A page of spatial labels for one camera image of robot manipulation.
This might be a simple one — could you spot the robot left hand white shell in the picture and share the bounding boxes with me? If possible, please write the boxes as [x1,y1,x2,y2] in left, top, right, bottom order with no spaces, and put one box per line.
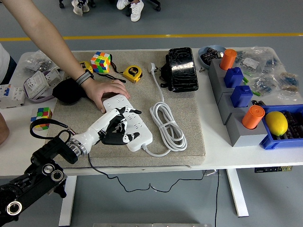
[75,106,142,154]

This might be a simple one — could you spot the person's left hand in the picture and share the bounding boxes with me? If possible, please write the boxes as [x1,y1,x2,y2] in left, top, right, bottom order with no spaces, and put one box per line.
[84,79,132,114]

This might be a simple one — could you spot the person's right hand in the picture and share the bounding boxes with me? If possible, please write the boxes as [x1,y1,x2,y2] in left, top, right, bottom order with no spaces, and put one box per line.
[0,112,10,145]

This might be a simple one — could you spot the white power strip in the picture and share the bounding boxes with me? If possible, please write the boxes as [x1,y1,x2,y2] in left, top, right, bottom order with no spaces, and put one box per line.
[102,94,153,152]

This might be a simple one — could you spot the thin black adapter cord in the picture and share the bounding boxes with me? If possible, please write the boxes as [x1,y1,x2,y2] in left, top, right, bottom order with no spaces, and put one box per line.
[87,153,205,193]

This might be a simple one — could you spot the grey black wristband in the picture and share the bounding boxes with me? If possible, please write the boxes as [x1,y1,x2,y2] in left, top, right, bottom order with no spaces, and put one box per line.
[75,70,95,86]

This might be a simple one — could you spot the bright stickerless puzzle cube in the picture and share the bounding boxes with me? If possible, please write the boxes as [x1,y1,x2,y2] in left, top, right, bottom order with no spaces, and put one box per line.
[91,51,112,73]

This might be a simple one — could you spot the small yellow tape measure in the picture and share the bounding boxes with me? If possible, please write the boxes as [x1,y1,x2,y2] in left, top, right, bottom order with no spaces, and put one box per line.
[79,61,95,74]

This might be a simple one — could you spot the yellow tape measure 5m label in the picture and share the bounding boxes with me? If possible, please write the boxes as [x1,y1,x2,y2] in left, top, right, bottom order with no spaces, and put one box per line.
[123,65,143,83]

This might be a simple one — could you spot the white circuit breaker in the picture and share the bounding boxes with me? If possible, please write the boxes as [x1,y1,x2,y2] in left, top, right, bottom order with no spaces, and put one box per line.
[0,84,26,109]

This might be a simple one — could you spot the black cloth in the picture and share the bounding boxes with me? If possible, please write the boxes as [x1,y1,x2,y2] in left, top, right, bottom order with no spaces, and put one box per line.
[52,78,89,105]

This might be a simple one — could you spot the white-edged puzzle cube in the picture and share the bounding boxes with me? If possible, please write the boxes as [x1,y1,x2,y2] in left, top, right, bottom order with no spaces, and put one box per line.
[30,106,53,131]

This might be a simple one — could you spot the person's torso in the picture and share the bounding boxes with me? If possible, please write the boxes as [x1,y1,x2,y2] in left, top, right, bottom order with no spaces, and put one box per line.
[0,42,18,85]

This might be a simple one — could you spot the clear bag metal parts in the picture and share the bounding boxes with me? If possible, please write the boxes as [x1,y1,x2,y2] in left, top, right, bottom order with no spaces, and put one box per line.
[22,50,54,73]

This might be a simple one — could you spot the glossy black case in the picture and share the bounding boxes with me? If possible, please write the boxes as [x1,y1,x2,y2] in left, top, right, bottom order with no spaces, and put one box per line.
[160,46,199,92]

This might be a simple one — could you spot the white sneaker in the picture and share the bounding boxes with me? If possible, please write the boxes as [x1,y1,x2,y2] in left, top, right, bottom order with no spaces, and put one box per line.
[116,0,130,10]
[130,0,144,22]

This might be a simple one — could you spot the white table leg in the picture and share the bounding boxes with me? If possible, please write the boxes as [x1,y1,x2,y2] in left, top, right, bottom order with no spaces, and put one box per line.
[226,169,250,218]
[58,176,78,227]

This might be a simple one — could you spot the grey-brown mat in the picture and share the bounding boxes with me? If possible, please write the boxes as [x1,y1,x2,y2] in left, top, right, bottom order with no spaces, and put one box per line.
[46,50,206,170]

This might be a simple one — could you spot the blue bowl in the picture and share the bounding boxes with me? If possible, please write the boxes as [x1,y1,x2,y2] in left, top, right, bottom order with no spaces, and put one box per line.
[198,45,227,70]

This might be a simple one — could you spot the black capacitors heap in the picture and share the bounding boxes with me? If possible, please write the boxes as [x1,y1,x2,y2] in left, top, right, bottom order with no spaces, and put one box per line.
[276,110,303,140]
[201,47,224,66]

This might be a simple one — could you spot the grey block base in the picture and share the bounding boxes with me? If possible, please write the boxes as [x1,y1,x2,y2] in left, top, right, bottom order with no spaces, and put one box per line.
[226,111,269,148]
[219,91,255,126]
[208,58,240,105]

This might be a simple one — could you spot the orange cylinder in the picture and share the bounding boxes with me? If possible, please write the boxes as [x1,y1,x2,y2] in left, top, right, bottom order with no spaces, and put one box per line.
[241,105,265,130]
[220,48,238,71]

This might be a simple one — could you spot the blue square peg block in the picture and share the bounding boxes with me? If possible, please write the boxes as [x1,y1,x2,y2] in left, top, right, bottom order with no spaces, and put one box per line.
[223,67,244,88]
[231,85,254,108]

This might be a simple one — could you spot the clear bag white label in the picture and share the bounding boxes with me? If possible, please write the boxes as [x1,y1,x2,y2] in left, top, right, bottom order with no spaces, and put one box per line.
[236,50,264,71]

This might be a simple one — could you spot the clear bag blue resistors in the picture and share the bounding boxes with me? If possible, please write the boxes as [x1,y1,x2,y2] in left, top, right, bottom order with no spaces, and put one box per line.
[250,75,279,96]

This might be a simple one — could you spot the clear bag dark parts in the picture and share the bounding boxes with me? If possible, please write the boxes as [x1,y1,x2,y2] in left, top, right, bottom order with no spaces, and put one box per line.
[261,47,284,71]

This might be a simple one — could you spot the blue plastic bin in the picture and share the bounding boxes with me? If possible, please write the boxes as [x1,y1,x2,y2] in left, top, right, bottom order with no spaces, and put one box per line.
[259,104,303,151]

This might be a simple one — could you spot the yellow lemon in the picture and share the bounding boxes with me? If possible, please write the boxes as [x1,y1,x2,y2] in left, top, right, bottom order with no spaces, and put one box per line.
[265,111,289,137]

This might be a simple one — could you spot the black table control panel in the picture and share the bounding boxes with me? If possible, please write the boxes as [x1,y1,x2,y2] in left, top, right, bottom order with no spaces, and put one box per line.
[254,166,294,174]

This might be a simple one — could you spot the clear bag brown resistors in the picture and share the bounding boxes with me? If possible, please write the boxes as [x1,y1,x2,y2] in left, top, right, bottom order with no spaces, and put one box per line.
[276,70,303,100]

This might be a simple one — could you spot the black wrist strap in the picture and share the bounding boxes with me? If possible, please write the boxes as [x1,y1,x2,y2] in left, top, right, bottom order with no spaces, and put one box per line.
[110,53,124,74]
[94,72,127,83]

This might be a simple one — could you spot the small white wall socket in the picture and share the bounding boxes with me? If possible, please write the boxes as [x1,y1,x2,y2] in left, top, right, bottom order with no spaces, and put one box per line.
[45,67,64,82]

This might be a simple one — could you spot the large white wall socket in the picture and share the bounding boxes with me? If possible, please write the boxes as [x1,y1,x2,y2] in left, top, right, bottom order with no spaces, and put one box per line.
[23,70,50,98]

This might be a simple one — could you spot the white power strip cable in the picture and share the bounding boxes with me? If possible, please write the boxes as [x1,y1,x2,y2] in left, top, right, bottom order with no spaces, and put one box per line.
[141,62,188,157]

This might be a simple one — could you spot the metal bracket under table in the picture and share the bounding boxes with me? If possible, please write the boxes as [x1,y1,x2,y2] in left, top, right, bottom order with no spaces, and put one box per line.
[203,169,221,177]

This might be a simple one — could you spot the black hanging cable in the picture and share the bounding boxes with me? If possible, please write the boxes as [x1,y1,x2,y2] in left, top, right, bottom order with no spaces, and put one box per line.
[214,170,220,227]

